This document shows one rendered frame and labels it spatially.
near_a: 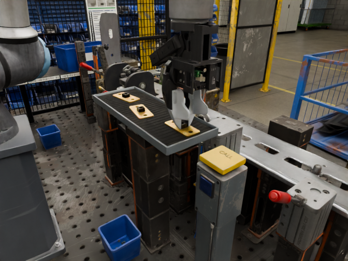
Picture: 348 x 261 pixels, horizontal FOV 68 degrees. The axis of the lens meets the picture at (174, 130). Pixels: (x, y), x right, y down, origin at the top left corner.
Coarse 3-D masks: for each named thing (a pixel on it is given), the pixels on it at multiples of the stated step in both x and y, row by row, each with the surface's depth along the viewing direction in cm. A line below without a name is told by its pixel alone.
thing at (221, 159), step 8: (208, 152) 48; (216, 152) 48; (224, 152) 48; (232, 152) 48; (200, 160) 47; (208, 160) 45; (216, 160) 45; (224, 160) 45; (232, 160) 45; (240, 160) 45; (216, 168) 44; (224, 168) 43; (232, 168) 44
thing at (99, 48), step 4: (96, 48) 120; (100, 48) 120; (104, 48) 123; (108, 48) 123; (100, 52) 121; (104, 52) 122; (100, 56) 123; (104, 56) 123; (100, 60) 125; (104, 60) 123; (104, 64) 124; (104, 68) 125; (104, 72) 129
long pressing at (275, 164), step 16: (160, 96) 122; (208, 112) 105; (272, 144) 82; (288, 144) 82; (256, 160) 73; (272, 160) 74; (304, 160) 74; (320, 160) 74; (272, 176) 69; (288, 176) 67; (304, 176) 67; (336, 176) 67; (336, 208) 57
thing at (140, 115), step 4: (132, 108) 66; (136, 108) 66; (140, 108) 63; (144, 108) 64; (136, 112) 63; (140, 112) 63; (144, 112) 63; (148, 112) 63; (140, 116) 62; (144, 116) 62; (148, 116) 62; (152, 116) 62
